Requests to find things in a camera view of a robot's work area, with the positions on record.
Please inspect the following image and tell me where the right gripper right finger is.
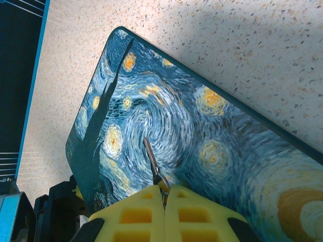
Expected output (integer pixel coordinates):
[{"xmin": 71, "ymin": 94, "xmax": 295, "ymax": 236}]
[{"xmin": 165, "ymin": 184, "xmax": 261, "ymax": 242}]

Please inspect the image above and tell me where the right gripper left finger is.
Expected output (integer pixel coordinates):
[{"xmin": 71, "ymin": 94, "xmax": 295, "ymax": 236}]
[{"xmin": 70, "ymin": 185, "xmax": 167, "ymax": 242}]

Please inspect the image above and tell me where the blue table border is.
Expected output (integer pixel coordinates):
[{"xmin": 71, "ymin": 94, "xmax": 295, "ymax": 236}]
[{"xmin": 14, "ymin": 0, "xmax": 50, "ymax": 179}]

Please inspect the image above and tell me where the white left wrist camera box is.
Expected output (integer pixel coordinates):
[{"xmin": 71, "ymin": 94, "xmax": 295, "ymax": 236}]
[{"xmin": 0, "ymin": 180, "xmax": 36, "ymax": 242}]

